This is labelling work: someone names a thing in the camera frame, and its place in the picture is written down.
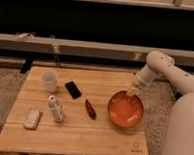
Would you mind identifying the white plastic bottle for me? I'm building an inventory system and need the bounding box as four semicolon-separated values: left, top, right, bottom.
48;95;65;123

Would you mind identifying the black smartphone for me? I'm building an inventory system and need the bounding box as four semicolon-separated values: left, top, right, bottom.
65;81;81;99

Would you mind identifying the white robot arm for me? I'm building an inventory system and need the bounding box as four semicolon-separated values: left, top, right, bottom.
127;51;194;155

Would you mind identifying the wooden table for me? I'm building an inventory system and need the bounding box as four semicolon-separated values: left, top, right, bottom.
0;67;148;155

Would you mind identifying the translucent plastic cup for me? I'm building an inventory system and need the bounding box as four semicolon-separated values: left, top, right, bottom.
40;71;58;92

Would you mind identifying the white rectangular remote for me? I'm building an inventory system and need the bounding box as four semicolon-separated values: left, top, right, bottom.
23;109;42;130

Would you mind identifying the orange ceramic bowl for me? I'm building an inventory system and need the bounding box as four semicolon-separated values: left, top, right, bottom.
107;91;144;128

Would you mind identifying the white gripper wrist block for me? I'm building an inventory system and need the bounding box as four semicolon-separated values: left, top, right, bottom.
126;77;148;96

